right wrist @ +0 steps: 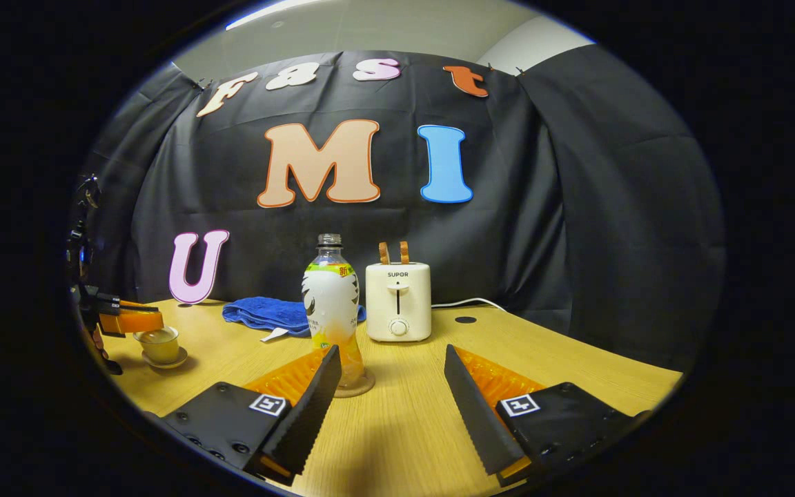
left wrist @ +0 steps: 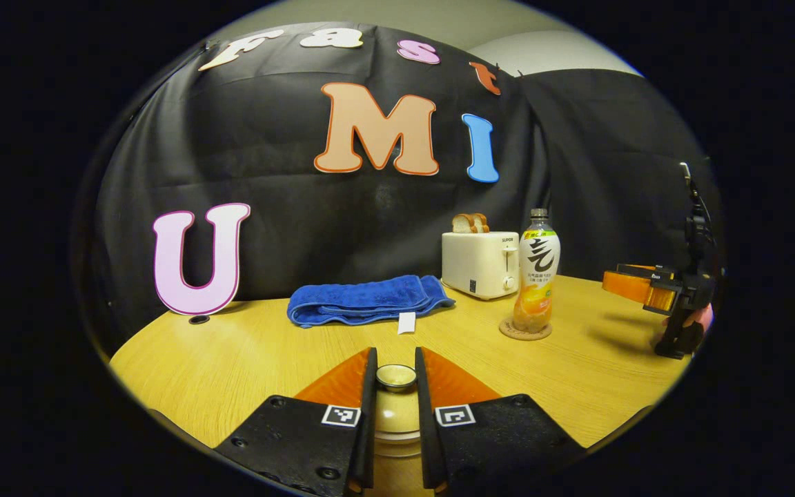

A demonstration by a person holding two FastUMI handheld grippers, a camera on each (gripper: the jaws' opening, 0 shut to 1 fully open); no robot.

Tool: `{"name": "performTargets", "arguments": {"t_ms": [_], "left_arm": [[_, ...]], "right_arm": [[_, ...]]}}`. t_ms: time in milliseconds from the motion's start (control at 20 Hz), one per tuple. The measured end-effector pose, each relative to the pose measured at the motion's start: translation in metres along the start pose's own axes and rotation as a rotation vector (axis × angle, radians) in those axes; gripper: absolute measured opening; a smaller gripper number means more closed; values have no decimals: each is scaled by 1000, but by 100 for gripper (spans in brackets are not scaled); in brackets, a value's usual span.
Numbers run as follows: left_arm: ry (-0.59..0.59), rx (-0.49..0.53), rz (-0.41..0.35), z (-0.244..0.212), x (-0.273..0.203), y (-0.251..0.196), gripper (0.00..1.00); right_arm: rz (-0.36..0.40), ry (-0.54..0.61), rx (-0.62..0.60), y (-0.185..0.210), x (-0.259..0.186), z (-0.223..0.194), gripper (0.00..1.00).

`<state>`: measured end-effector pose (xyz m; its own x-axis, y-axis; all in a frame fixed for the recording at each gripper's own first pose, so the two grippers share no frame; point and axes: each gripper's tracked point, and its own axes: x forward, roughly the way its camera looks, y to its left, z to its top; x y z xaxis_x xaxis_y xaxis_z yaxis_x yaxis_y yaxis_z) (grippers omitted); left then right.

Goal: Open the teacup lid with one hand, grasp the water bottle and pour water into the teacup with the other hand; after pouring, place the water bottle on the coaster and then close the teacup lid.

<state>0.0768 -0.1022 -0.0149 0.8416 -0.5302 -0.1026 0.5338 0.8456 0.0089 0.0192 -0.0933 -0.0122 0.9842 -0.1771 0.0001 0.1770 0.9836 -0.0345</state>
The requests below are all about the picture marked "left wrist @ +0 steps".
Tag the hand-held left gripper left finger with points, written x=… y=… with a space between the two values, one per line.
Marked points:
x=367 y=428

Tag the round wooden coaster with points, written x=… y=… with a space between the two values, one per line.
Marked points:
x=544 y=333

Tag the blue folded towel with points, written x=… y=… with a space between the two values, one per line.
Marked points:
x=363 y=297

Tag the black backdrop cloth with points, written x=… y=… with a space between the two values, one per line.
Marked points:
x=301 y=200

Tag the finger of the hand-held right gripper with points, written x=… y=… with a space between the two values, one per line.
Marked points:
x=635 y=288
x=639 y=269

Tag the black table grommet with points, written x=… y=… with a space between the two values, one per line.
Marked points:
x=199 y=319

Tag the white toaster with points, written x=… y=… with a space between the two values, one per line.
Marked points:
x=473 y=266

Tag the white teacup lid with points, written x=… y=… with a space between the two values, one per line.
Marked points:
x=397 y=411

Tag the bread slice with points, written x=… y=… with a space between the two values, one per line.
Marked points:
x=482 y=222
x=462 y=224

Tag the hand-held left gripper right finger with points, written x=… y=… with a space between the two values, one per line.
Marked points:
x=430 y=435

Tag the clear water bottle white label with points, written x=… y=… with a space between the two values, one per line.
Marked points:
x=539 y=262

